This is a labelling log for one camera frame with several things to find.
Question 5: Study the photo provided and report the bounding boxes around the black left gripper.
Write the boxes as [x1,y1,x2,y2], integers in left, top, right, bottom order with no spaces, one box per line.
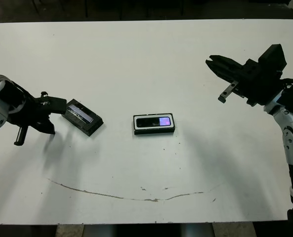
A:
[11,96,56,146]

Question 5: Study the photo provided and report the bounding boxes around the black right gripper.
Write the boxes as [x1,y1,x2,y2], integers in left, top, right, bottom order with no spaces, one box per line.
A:
[205,55,284,107]

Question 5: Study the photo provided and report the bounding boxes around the black box lid with window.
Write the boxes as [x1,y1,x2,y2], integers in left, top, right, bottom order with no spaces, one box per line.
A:
[61,98,104,137]

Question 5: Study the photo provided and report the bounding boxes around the small black camera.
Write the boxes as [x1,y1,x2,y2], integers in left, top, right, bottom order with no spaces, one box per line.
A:
[136,117,172,128]

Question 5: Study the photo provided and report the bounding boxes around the black box base white insert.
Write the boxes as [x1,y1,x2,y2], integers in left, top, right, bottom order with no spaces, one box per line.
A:
[132,113,176,136]

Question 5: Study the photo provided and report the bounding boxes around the silver left robot leg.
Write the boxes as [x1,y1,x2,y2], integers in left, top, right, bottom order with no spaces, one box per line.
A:
[83,225,115,237]

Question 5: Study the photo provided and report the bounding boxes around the silver robot leg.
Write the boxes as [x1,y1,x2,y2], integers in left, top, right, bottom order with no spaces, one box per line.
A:
[183,224,214,237]
[83,225,115,237]

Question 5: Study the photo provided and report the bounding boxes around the silver right robot leg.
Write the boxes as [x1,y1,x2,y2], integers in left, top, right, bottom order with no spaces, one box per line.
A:
[183,224,214,237]

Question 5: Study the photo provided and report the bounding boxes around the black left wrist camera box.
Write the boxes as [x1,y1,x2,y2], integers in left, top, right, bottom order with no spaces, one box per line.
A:
[46,97,68,115]

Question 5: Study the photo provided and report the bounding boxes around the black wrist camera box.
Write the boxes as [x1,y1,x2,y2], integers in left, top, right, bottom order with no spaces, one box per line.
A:
[258,43,287,73]
[46,97,68,115]

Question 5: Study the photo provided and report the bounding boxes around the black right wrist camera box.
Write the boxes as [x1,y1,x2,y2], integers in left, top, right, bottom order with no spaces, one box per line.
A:
[258,43,287,73]

